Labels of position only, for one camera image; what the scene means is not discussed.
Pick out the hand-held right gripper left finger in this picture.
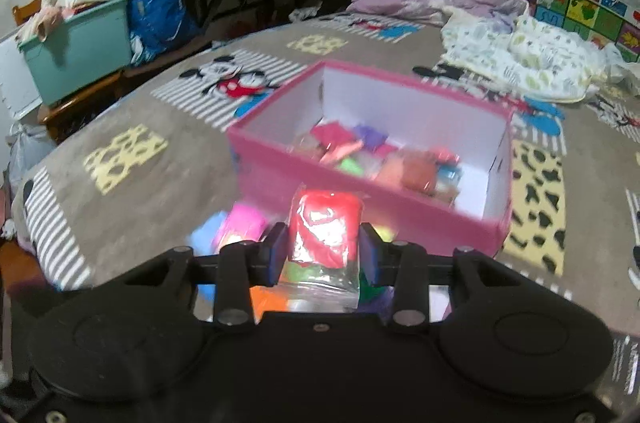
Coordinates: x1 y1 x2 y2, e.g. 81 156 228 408
123 223 289 336

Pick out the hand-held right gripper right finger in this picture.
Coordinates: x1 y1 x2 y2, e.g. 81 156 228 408
358 222 505 337

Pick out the red clay packet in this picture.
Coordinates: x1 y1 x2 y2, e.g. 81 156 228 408
286 187 363 310

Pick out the pile of clay packets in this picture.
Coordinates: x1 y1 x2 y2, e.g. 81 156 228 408
294 119 463 207
188 201 451 325

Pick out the pink cardboard box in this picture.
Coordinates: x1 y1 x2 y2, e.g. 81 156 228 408
227 59 516 257

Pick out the loose pile of clay packets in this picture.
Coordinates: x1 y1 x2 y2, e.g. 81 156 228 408
188 201 451 325

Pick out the cartoon mouse printed blanket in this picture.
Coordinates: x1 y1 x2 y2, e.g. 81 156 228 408
11 12 640 339

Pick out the wooden bench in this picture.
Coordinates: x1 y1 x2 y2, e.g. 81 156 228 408
38 68 132 145

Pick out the blue plastic bag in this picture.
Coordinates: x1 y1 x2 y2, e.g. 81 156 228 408
126 0 203 65

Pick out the white leaf-print blanket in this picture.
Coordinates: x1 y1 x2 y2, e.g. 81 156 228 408
440 0 627 105

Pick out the white plastic bag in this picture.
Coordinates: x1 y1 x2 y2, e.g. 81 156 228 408
5 122 57 194

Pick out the teal plastic storage bin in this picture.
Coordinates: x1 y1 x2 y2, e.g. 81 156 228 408
18 0 135 106

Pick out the colourful alphabet foam mat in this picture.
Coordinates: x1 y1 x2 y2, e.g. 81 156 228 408
483 0 640 63

